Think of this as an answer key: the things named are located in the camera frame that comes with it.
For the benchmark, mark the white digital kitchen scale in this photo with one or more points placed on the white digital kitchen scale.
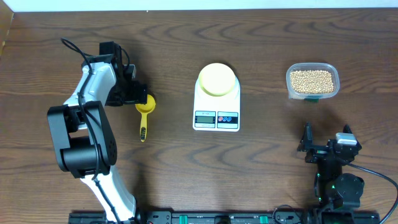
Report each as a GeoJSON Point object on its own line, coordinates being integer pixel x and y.
{"type": "Point", "coordinates": [217, 113]}

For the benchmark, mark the yellow measuring scoop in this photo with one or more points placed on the yellow measuring scoop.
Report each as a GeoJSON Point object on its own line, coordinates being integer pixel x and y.
{"type": "Point", "coordinates": [144, 110]}

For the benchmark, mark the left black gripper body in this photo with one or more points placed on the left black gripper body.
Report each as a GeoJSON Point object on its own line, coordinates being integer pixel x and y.
{"type": "Point", "coordinates": [138, 93]}

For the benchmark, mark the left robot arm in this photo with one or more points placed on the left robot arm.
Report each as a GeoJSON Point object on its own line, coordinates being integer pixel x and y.
{"type": "Point", "coordinates": [82, 137]}

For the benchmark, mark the pale yellow bowl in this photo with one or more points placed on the pale yellow bowl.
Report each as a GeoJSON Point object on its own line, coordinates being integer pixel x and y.
{"type": "Point", "coordinates": [217, 79]}

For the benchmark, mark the clear plastic container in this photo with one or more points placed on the clear plastic container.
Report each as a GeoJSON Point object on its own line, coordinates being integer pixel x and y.
{"type": "Point", "coordinates": [312, 66]}

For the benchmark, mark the soybeans in container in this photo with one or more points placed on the soybeans in container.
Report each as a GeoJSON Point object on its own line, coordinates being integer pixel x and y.
{"type": "Point", "coordinates": [312, 81]}

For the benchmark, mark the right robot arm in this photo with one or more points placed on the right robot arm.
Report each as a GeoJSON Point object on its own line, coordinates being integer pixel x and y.
{"type": "Point", "coordinates": [338, 193]}

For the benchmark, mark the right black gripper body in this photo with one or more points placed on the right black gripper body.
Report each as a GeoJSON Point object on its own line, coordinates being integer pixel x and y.
{"type": "Point", "coordinates": [316, 156]}

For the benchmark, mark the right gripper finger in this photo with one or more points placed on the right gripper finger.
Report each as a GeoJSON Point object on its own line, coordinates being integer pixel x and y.
{"type": "Point", "coordinates": [307, 139]}
{"type": "Point", "coordinates": [347, 129]}

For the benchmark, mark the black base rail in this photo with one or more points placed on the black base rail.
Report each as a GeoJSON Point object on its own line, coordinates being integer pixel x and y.
{"type": "Point", "coordinates": [280, 216]}

